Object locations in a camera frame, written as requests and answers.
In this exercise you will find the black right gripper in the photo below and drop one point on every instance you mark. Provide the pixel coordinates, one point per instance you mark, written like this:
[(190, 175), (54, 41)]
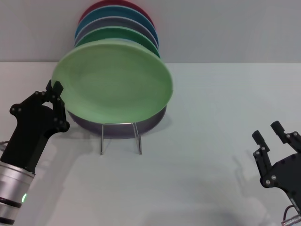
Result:
[(287, 174)]

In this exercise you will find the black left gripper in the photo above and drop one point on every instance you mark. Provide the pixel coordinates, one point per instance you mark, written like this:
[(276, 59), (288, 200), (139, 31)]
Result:
[(28, 141)]

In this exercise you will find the light green plate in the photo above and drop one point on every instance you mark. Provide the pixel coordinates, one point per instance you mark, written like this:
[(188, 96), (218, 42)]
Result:
[(113, 82)]

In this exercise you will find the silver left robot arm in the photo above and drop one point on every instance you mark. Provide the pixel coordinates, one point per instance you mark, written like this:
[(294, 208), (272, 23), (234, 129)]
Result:
[(13, 188)]

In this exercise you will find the dark green plate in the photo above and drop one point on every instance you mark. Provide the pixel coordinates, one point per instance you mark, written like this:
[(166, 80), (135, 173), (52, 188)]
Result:
[(113, 33)]

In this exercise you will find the grey lavender plate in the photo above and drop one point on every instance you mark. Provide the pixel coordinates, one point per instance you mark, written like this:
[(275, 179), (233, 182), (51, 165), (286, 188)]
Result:
[(113, 22)]

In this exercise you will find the red plate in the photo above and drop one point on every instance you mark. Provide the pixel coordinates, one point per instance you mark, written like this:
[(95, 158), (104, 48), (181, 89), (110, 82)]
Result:
[(98, 5)]

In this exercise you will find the teal plate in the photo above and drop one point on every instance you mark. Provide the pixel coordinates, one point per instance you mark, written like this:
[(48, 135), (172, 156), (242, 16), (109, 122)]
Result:
[(113, 11)]

